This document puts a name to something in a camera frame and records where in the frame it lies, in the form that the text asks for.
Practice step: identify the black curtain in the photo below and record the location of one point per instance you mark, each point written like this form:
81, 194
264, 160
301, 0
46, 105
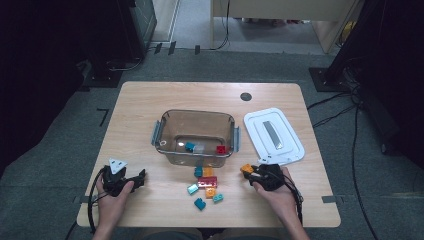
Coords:
393, 66
40, 66

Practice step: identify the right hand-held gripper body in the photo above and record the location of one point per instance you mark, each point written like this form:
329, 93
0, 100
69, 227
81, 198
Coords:
270, 178

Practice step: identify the long red building block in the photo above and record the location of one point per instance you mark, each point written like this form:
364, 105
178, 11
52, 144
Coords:
207, 182

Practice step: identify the square red building block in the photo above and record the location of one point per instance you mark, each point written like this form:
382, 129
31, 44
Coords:
220, 149

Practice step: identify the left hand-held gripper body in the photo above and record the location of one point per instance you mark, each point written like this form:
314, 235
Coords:
115, 181

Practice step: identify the black stand base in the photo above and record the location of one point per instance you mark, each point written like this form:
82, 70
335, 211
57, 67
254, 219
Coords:
103, 78

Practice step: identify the transparent brown storage box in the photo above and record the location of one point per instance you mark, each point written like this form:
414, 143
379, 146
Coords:
173, 133

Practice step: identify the light teal building block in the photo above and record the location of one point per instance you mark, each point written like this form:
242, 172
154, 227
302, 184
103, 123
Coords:
218, 198

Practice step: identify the grey tape piece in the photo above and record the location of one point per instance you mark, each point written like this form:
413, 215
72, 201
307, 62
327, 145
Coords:
330, 199
80, 199

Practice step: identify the light wooden desk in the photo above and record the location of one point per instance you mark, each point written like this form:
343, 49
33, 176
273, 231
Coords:
283, 8

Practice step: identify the dark cabinet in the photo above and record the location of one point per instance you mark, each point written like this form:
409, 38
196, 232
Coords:
143, 23

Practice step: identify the black stand base plate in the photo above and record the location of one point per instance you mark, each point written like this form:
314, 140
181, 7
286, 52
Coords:
320, 81

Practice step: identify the person's right hand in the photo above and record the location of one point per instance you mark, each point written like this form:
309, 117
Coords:
278, 200

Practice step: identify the shiny light cyan building block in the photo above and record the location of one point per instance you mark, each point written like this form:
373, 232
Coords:
192, 189

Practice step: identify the person's left hand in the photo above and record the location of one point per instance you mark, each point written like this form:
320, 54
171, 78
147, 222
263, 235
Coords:
111, 208

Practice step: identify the yellow object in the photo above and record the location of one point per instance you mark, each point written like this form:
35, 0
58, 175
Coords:
348, 30

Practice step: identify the orange building block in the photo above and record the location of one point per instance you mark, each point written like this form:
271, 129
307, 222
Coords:
208, 172
210, 192
247, 168

